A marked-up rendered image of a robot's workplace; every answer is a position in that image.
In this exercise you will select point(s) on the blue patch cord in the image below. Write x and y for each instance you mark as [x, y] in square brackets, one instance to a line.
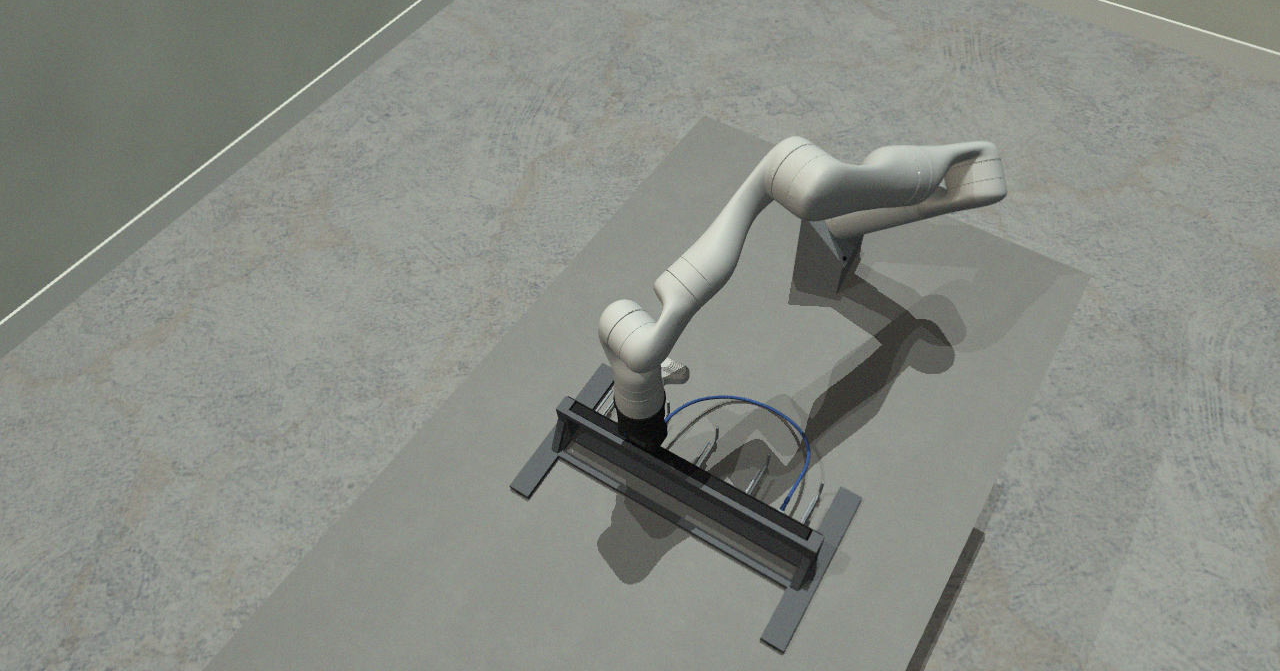
[787, 499]

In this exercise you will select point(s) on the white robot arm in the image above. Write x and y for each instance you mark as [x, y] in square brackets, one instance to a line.
[893, 186]

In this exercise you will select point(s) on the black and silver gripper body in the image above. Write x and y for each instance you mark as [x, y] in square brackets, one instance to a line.
[645, 419]

